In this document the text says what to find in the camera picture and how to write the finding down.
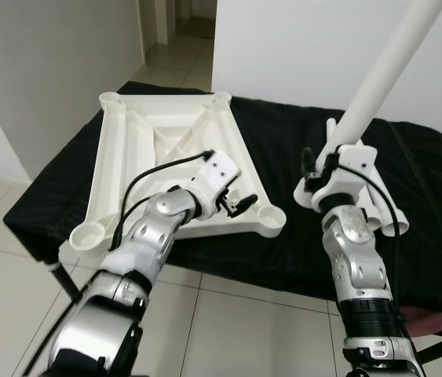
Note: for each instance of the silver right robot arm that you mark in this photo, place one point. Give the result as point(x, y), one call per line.
point(354, 267)

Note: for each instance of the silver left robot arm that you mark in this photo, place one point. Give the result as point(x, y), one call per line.
point(154, 224)

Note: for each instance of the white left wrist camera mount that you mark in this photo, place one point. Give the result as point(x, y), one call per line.
point(220, 173)

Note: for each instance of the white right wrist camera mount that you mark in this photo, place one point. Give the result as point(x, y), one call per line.
point(346, 184)

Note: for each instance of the white door frame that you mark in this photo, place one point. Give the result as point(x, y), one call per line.
point(161, 20)

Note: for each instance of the pink cloth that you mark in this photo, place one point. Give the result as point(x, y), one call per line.
point(432, 322)

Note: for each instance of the white plastic children table top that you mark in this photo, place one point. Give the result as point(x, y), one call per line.
point(126, 157)

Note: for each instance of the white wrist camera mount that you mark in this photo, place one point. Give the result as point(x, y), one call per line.
point(220, 173)
point(346, 184)

